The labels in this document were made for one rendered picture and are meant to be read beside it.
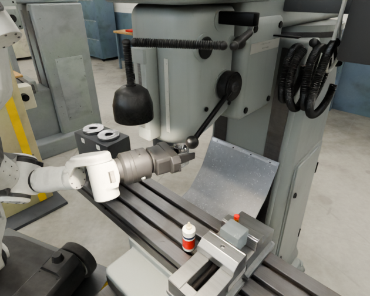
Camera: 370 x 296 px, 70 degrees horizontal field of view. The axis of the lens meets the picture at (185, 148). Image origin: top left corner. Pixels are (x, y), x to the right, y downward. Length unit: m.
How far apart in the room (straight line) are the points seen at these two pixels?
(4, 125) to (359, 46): 2.20
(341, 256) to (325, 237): 0.18
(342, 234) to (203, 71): 2.12
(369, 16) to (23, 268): 1.52
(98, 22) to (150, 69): 7.33
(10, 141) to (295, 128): 2.04
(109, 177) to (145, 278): 0.43
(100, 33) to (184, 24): 7.40
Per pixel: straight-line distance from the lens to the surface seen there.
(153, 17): 0.60
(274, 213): 1.22
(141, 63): 0.58
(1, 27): 0.59
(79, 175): 0.77
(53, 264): 1.41
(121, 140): 1.12
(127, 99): 0.46
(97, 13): 7.90
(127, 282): 0.99
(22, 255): 1.57
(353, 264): 2.36
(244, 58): 0.70
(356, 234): 2.59
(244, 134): 1.09
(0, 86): 0.66
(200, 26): 0.57
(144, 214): 1.02
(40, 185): 0.81
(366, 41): 0.70
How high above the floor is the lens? 1.65
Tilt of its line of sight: 30 degrees down
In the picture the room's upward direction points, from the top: straight up
